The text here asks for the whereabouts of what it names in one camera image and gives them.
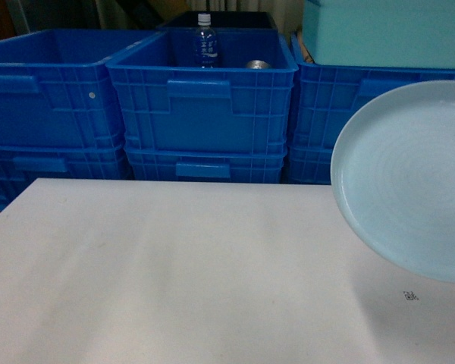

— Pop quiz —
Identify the blue crate lower right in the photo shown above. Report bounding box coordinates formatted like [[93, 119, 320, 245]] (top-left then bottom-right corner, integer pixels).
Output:
[[285, 146, 332, 185]]

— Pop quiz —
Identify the clear water bottle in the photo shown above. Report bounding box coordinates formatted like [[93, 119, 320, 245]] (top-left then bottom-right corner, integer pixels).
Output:
[[193, 13, 219, 68]]

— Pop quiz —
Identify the blue crate lower left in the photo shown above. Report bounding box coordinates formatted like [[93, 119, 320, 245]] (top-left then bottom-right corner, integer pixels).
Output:
[[0, 146, 133, 211]]

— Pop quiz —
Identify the teal foam box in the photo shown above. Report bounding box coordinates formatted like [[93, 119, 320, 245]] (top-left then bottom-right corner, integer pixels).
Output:
[[303, 1, 455, 70]]

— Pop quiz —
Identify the blue crate lower middle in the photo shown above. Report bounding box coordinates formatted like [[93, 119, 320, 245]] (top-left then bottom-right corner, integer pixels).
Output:
[[125, 148, 287, 184]]

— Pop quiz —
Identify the light blue round tray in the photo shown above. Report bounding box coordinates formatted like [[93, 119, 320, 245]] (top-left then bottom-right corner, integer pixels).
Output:
[[331, 80, 455, 283]]

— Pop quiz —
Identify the blue crate upper middle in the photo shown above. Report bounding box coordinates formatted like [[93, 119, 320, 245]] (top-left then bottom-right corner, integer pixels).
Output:
[[106, 28, 297, 155]]

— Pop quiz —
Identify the blue crate upper right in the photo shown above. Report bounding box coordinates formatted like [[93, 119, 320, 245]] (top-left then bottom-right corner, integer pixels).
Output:
[[287, 32, 455, 149]]

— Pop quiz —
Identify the metal can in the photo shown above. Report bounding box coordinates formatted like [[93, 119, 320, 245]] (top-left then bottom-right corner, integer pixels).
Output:
[[245, 60, 271, 70]]

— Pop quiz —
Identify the blue crate upper left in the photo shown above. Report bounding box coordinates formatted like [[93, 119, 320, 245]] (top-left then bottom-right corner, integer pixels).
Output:
[[0, 29, 152, 149]]

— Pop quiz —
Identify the blue crate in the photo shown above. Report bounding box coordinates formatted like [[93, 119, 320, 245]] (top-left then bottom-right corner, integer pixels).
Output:
[[0, 146, 133, 211], [125, 148, 287, 184], [106, 28, 297, 155], [0, 29, 152, 149], [287, 32, 455, 149], [285, 146, 332, 185]]

